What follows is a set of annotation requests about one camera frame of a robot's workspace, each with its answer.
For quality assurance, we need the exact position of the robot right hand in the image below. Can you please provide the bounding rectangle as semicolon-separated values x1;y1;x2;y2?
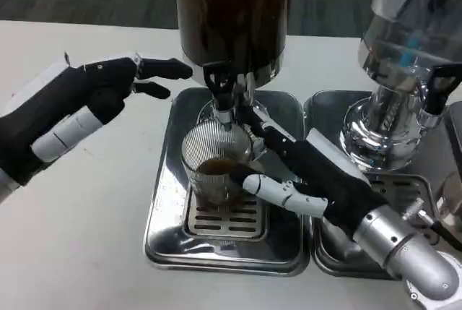
230;106;389;235

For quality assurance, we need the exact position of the clear drink dispenser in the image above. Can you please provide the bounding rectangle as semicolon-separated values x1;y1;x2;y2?
339;0;462;173

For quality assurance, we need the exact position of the steel drip tray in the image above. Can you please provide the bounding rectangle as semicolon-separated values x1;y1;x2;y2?
144;87;312;277
302;89;452;282

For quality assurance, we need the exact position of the black tap lever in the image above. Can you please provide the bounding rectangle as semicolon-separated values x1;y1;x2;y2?
202;61;235;111
424;65;460;116

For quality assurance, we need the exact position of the clear ribbed glass cup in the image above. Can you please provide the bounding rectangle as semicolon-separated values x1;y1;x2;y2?
180;122;266;207

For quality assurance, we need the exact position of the slotted steel tray grid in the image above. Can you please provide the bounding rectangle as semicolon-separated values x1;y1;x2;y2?
186;194;270;241
367;174;434;217

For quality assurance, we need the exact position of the dark drink dispenser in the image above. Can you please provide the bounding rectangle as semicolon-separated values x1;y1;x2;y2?
174;0;296;161

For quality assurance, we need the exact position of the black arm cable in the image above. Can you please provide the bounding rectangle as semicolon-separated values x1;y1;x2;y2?
414;197;462;246

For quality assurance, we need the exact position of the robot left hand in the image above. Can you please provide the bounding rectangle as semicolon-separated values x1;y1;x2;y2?
0;49;194;186

